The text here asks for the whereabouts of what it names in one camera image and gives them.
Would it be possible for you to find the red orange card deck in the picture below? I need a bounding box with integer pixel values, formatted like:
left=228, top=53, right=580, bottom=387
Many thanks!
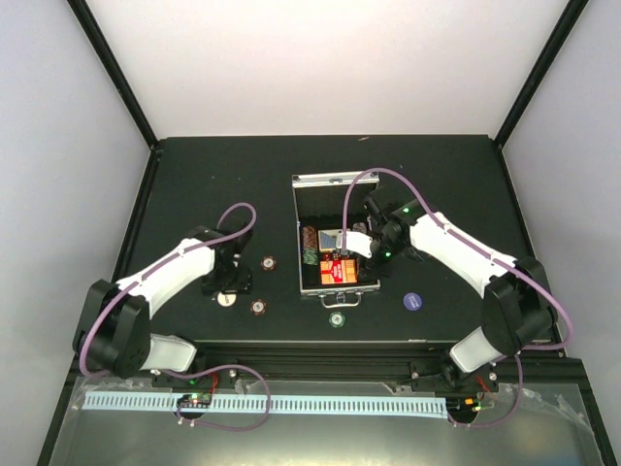
left=320, top=259, right=357, bottom=285

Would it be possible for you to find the blue gold card deck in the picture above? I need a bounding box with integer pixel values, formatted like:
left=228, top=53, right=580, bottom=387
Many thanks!
left=317, top=229, right=343, bottom=252

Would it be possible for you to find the aluminium poker case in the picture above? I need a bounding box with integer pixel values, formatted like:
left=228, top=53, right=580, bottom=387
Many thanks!
left=291, top=172, right=380, bottom=310

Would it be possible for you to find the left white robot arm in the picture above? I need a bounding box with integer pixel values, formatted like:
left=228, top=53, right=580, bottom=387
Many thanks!
left=73, top=225, right=252, bottom=387

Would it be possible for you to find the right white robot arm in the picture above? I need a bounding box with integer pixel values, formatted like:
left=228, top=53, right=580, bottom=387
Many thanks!
left=358, top=193, right=560, bottom=391

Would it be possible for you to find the white dealer button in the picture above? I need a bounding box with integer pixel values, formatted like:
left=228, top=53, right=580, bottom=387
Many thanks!
left=215, top=292, right=237, bottom=308

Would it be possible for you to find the blue orange chip stack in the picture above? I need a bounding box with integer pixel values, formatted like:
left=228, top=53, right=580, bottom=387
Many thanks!
left=352, top=222, right=368, bottom=234

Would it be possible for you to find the red black poker chip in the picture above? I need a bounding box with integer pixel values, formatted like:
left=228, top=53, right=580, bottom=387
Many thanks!
left=250, top=299, right=267, bottom=316

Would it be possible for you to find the purple round button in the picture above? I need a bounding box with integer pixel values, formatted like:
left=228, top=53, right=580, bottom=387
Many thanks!
left=403, top=292, right=423, bottom=312

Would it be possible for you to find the red black chip stack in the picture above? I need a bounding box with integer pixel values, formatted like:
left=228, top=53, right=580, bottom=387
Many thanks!
left=301, top=225, right=318, bottom=250

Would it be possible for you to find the green poker chip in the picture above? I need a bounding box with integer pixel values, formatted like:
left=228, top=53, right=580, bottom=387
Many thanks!
left=329, top=312, right=345, bottom=328

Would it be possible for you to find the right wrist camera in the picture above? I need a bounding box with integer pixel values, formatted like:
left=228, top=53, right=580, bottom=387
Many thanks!
left=337, top=230, right=373, bottom=258

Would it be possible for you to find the white slotted cable duct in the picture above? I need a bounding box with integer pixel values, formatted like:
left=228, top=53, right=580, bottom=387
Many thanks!
left=82, top=391, right=448, bottom=419

